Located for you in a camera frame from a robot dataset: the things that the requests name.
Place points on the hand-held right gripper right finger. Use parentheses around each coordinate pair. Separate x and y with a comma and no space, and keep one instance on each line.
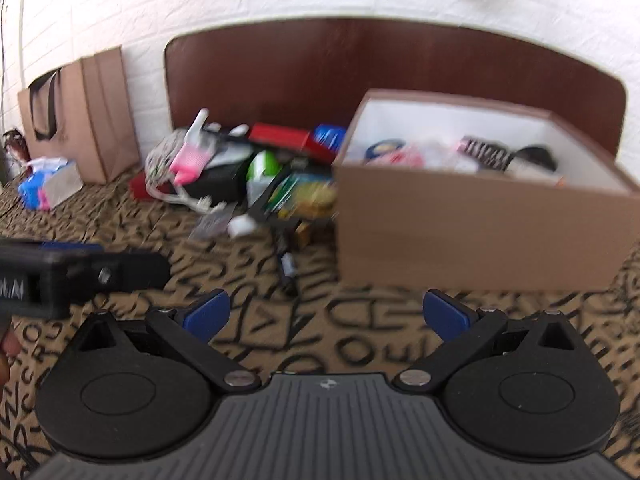
(442,310)

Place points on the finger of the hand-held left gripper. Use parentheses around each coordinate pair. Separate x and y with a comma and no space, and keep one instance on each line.
(70,247)
(140,270)

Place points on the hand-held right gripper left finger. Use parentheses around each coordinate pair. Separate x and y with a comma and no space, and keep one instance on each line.
(207,310)

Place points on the brown cardboard box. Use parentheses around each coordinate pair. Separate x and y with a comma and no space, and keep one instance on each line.
(450,230)

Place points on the pink and white glove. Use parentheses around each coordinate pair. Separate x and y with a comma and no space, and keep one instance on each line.
(190,160)

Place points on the person's left hand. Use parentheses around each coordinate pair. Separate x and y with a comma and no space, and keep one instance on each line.
(7,355)

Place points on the tissue pack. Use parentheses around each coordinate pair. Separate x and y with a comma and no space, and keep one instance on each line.
(50,185)

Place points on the flat red box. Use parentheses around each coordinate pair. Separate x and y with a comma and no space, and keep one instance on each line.
(140,187)

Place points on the clear hook sticker pack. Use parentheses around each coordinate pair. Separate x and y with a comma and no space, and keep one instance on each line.
(212,224)

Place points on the yellow green snack packet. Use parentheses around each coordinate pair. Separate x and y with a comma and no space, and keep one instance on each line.
(242,226)

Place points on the tan letter printed blanket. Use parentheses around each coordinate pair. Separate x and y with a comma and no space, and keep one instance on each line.
(350,320)

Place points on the black box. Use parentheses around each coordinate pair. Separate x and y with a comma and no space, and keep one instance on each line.
(220,180)

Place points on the yellow box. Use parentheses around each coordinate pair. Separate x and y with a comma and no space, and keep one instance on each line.
(302,235)

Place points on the brown paper bag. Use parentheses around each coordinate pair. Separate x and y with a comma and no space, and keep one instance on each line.
(100,125)

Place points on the pink and white plastic bag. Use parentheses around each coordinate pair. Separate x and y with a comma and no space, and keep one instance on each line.
(435,157)

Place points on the green and white bottle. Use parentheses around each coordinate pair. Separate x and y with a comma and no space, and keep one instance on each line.
(262,167)

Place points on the black and white striped packet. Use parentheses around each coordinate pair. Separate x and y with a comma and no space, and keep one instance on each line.
(487,152)

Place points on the round blue tin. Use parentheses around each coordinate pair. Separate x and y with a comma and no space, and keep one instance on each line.
(382,152)

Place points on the long red carton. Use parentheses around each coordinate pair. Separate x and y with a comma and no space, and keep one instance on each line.
(280,135)

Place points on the blue packet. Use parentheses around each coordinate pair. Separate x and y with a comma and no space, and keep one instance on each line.
(327,137)

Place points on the brown wooden headboard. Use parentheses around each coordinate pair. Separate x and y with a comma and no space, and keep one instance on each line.
(300,75)

